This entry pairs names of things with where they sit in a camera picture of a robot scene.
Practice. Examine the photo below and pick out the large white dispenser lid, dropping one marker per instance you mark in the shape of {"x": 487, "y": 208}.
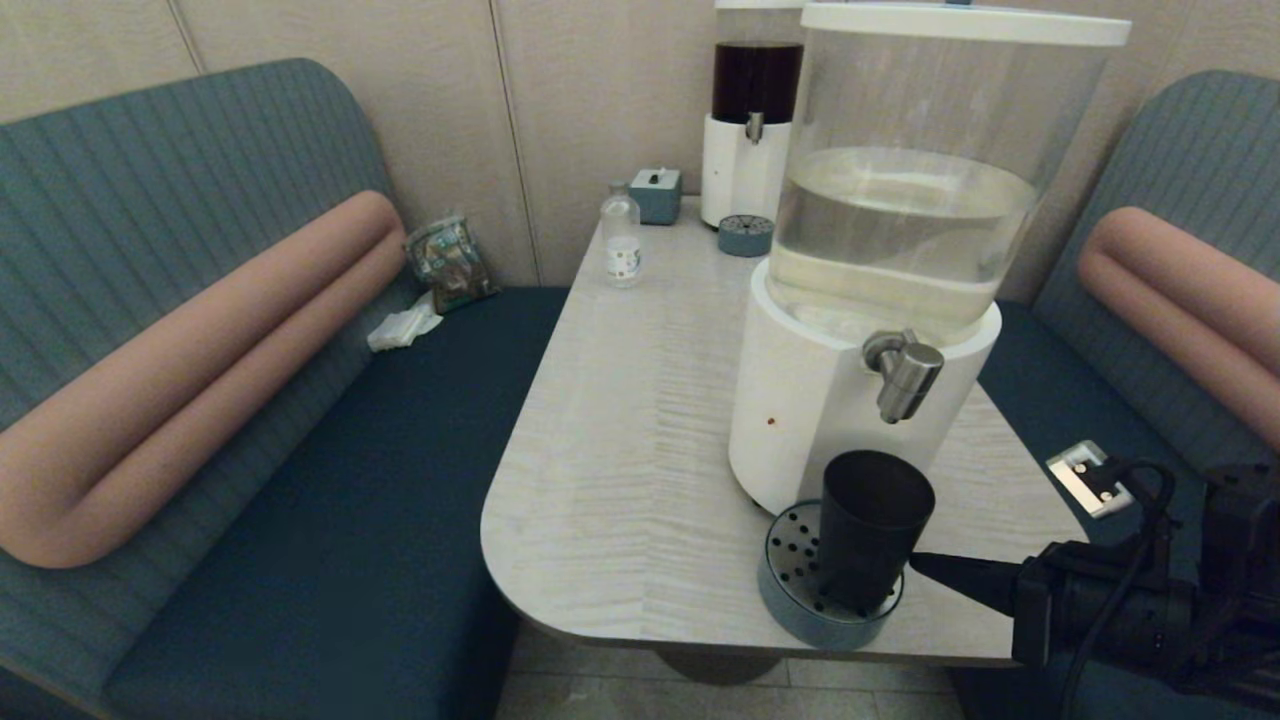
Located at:
{"x": 960, "y": 22}

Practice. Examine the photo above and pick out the large steel dispenser tap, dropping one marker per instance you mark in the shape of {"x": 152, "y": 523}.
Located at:
{"x": 907, "y": 380}

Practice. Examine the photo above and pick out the round metal drip tray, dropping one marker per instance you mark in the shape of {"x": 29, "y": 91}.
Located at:
{"x": 790, "y": 560}

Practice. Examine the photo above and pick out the small white dispenser lid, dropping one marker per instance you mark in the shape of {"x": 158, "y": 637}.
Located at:
{"x": 750, "y": 3}

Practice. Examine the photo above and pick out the printed snack bag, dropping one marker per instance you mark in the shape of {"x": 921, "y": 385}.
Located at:
{"x": 450, "y": 262}

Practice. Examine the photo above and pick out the white crumpled tissue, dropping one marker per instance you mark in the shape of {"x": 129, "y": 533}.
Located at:
{"x": 401, "y": 326}

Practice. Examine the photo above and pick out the large clear water dispenser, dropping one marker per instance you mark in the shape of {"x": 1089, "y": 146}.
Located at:
{"x": 815, "y": 400}

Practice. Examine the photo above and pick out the small blue drip tray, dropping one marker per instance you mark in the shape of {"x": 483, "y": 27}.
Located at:
{"x": 745, "y": 235}

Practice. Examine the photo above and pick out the teal upholstered bench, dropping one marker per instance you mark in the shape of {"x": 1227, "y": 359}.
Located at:
{"x": 1060, "y": 420}
{"x": 350, "y": 500}

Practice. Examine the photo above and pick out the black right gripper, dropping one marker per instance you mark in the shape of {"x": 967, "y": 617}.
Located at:
{"x": 1100, "y": 610}

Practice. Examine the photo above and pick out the blue-grey tissue box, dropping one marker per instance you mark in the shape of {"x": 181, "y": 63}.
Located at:
{"x": 655, "y": 197}

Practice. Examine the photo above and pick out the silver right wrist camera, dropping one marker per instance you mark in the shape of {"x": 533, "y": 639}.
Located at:
{"x": 1088, "y": 480}

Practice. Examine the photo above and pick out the small dark drink dispenser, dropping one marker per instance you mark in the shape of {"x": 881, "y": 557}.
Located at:
{"x": 738, "y": 178}

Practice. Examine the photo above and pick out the small steel dispenser tap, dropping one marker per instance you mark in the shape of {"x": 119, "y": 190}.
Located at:
{"x": 754, "y": 127}

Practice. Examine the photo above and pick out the black plastic cup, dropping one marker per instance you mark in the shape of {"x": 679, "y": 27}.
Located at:
{"x": 872, "y": 530}

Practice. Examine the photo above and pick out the clear plastic bottle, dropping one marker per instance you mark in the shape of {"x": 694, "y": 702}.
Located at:
{"x": 620, "y": 247}

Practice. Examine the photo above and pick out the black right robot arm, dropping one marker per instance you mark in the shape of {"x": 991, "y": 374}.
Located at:
{"x": 1245, "y": 520}

